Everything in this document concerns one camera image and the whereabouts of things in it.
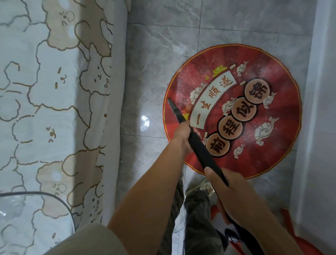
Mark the person's left hand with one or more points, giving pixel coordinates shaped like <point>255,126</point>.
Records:
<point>182,135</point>

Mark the person's right hand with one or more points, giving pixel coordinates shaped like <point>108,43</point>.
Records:
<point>233,194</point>

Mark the person's right fingers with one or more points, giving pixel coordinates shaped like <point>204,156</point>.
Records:
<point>223,210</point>

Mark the person's left fingers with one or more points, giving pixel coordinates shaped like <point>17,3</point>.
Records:
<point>195,132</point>

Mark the black vacuum wand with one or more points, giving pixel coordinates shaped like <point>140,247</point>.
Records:
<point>202,153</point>

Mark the person's left forearm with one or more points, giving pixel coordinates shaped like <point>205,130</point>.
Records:
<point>149,199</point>

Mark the person's right forearm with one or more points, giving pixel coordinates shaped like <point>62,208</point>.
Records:
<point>270,231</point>

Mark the grey cargo trousers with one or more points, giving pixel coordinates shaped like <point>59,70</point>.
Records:
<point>199,223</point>

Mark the grey white shoe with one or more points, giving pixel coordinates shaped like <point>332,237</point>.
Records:
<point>201,186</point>

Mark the red round printed floor mat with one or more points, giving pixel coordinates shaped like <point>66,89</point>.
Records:
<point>275,92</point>

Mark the red white vacuum cleaner body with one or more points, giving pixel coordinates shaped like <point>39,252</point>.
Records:
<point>309,248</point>

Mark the beige shirt sleeve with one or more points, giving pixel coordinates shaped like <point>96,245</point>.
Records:
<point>91,241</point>

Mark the white bear print bedsheet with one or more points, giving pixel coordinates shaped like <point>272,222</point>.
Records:
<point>52,78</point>

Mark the clear plastic sheet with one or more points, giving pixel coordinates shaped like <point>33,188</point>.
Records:
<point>10,207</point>

